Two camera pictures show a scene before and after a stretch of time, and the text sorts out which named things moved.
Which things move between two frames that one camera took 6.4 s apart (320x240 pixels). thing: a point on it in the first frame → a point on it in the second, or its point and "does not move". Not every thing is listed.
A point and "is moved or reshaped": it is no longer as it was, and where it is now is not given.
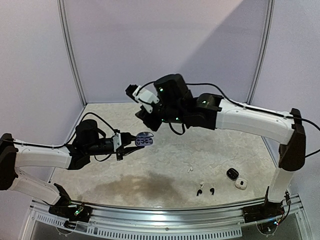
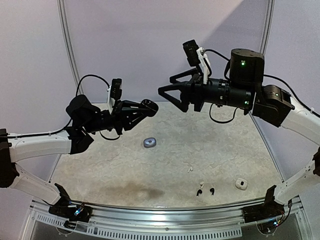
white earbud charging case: [241, 183] does not move
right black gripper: [150, 120] → [196, 91]
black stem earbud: [199, 191] does not move
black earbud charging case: [232, 174] is moved or reshaped
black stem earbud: [212, 190] does not move
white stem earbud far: [190, 169] does not move
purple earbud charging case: [144, 139] is moved or reshaped
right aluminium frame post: [264, 50] does not move
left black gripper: [125, 137] → [122, 114]
